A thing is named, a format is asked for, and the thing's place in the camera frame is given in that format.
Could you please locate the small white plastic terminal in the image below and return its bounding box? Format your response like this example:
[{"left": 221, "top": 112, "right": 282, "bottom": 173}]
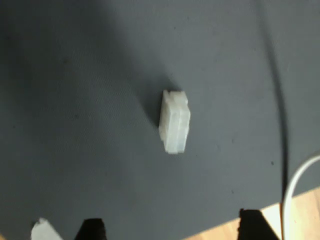
[{"left": 158, "top": 89, "right": 192, "bottom": 155}]

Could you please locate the small white plastic piece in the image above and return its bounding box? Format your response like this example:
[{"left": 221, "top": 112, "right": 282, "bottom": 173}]
[{"left": 30, "top": 217, "right": 64, "bottom": 240}]

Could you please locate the dark grey mat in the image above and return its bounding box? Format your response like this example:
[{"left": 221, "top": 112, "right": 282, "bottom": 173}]
[{"left": 0, "top": 0, "right": 320, "bottom": 240}]

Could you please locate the white camera cable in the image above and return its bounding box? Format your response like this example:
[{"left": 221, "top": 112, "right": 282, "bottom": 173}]
[{"left": 281, "top": 154, "right": 320, "bottom": 240}]

